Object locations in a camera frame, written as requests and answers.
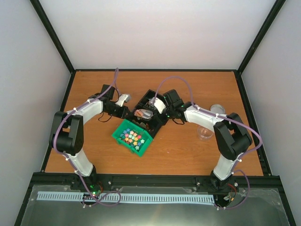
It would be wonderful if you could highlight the black popsicle candy bin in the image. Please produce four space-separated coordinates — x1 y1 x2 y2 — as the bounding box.
129 114 168 138

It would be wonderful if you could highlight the metal scoop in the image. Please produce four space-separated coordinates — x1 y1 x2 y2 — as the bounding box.
134 109 153 121

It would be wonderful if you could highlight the black lollipop bin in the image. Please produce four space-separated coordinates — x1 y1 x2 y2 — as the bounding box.
135 89 166 114

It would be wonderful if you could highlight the green plastic bin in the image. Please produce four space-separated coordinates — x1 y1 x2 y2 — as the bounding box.
111 120 153 157

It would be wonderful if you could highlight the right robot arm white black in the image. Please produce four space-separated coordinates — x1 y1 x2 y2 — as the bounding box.
150 89 253 191

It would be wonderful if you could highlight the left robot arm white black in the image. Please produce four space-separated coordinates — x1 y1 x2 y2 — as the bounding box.
49 85 131 190

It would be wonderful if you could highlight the clear plastic jar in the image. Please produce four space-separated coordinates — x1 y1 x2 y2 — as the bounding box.
197 126 214 141

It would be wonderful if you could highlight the metal jar lid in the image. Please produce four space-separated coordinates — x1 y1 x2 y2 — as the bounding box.
210 104 225 114

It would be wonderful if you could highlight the black frame rail front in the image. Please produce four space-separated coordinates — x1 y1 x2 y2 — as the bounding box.
30 172 213 191

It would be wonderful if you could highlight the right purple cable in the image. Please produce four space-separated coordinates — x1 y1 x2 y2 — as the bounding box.
155 77 262 211

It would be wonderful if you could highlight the light blue cable duct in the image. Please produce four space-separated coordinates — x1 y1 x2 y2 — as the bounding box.
36 191 214 205

